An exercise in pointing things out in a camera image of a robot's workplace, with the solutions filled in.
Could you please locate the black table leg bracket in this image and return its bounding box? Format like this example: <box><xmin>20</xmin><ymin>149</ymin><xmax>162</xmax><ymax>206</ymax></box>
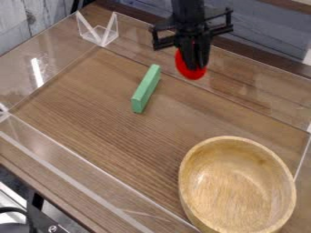
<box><xmin>27</xmin><ymin>192</ymin><xmax>70</xmax><ymax>233</ymax></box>

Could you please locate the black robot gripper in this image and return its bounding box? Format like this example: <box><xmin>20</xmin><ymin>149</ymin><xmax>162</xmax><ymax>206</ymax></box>
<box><xmin>150</xmin><ymin>0</ymin><xmax>234</xmax><ymax>70</ymax></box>

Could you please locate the clear acrylic enclosure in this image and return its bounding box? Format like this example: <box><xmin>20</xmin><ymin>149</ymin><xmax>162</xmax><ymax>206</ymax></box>
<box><xmin>0</xmin><ymin>6</ymin><xmax>311</xmax><ymax>233</ymax></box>

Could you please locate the green rectangular block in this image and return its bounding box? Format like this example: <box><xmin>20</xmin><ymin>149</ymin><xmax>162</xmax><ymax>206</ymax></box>
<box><xmin>131</xmin><ymin>65</ymin><xmax>160</xmax><ymax>114</ymax></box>

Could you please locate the wooden bowl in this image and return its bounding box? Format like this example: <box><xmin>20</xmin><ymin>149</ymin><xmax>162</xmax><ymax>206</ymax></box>
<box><xmin>179</xmin><ymin>136</ymin><xmax>296</xmax><ymax>233</ymax></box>

